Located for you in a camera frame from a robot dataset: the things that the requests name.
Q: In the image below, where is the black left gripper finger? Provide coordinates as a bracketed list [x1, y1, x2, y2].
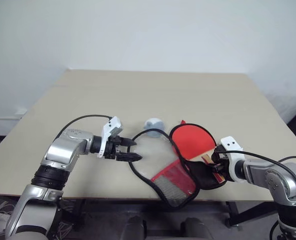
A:
[117, 136, 137, 148]
[115, 152, 142, 163]

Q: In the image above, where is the white wall cable duct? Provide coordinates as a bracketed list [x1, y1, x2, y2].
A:
[0, 108, 28, 121]

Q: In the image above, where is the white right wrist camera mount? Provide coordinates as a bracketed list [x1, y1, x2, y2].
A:
[217, 135, 249, 185]

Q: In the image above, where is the dark rounded shape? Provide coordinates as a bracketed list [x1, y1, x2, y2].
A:
[181, 217, 211, 240]
[119, 215, 148, 240]

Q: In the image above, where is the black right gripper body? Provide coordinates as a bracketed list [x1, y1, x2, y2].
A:
[217, 149, 231, 182]

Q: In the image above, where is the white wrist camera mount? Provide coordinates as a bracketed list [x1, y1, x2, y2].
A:
[217, 135, 249, 185]
[96, 116, 125, 159]

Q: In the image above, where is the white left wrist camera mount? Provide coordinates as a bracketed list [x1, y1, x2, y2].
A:
[96, 116, 125, 159]

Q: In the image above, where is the pale blue plastic object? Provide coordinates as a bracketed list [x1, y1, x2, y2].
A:
[143, 117, 167, 139]

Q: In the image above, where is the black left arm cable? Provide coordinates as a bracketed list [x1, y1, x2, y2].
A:
[55, 114, 114, 140]

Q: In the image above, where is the red table tennis paddle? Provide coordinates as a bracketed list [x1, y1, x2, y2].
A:
[171, 124, 226, 185]

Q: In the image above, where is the black-trimmed clear paddle case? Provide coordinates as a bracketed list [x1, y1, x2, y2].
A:
[128, 119, 229, 209]

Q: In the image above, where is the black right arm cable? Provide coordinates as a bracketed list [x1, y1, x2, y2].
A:
[214, 147, 296, 201]

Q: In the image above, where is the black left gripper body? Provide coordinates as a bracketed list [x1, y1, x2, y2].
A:
[104, 135, 121, 161]

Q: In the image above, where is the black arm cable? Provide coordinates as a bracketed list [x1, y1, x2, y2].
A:
[214, 147, 296, 201]
[55, 114, 114, 140]

